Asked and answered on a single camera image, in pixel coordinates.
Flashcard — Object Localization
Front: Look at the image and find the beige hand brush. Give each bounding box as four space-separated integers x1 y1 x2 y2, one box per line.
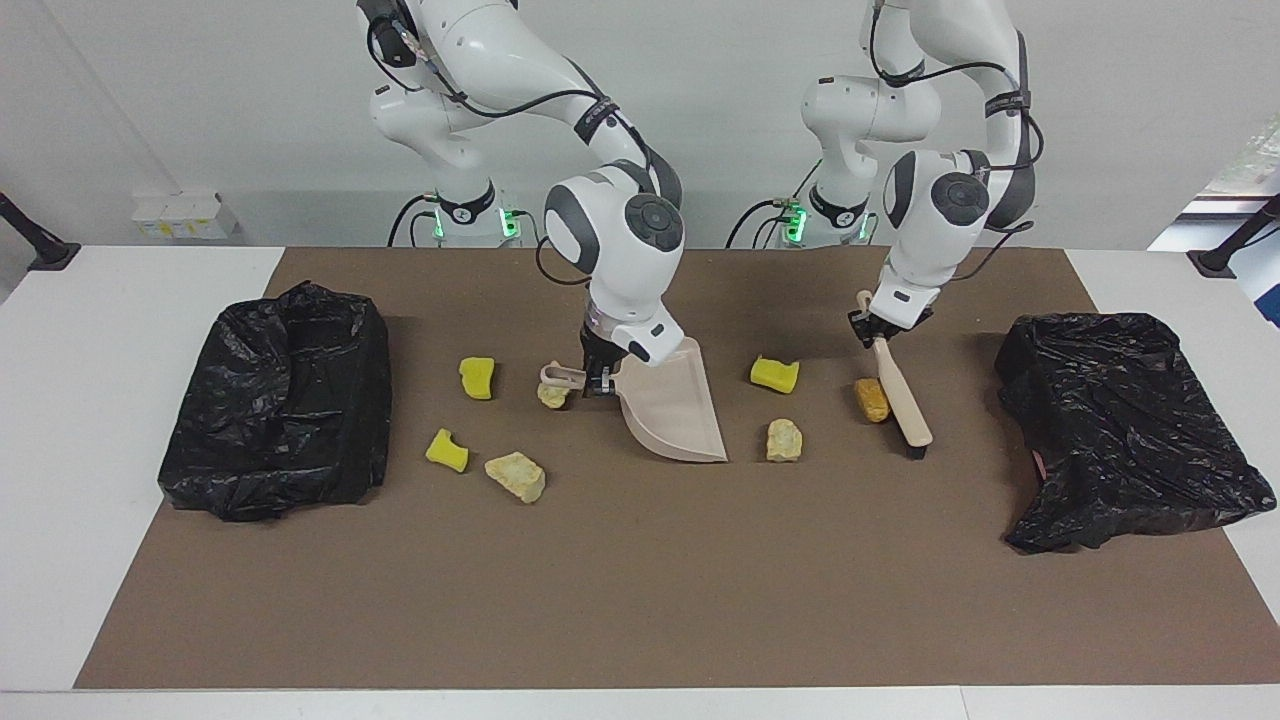
856 290 935 461

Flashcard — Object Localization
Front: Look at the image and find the beige plastic dustpan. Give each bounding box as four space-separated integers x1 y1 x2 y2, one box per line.
539 337 730 464

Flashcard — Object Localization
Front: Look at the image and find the large pale foam chunk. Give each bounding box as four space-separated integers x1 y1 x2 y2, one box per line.
484 451 548 505

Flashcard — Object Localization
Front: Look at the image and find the notched yellow sponge piece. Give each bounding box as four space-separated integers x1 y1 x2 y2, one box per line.
425 428 470 474

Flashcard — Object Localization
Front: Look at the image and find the black bag lined bin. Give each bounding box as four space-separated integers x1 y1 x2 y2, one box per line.
993 311 1279 555
157 280 394 523

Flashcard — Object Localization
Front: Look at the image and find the brown table mat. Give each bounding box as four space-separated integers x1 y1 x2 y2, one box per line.
73 247 1280 690

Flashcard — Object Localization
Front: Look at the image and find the black clamp stand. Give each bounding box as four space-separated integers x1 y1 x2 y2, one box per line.
0 192 81 273
1187 195 1280 279

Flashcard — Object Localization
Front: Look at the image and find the window with green view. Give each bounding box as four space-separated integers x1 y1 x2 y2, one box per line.
1148 118 1280 251

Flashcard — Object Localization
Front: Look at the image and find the black left base cable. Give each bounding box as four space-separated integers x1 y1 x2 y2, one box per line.
725 158 826 249

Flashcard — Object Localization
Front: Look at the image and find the black base cable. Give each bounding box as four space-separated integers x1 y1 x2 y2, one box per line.
725 158 826 249
388 193 441 248

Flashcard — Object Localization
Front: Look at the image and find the black right base cable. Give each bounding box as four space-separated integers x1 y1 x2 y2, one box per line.
388 193 441 248

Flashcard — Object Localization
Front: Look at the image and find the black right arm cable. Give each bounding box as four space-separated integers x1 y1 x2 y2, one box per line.
365 0 683 291

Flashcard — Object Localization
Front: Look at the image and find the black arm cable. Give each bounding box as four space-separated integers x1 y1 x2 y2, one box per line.
365 0 683 291
868 0 1043 283

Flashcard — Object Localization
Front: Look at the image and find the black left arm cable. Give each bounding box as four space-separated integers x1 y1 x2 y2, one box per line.
868 0 1043 283

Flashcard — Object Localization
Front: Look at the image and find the white wall socket box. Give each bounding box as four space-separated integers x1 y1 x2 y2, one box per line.
132 192 241 241

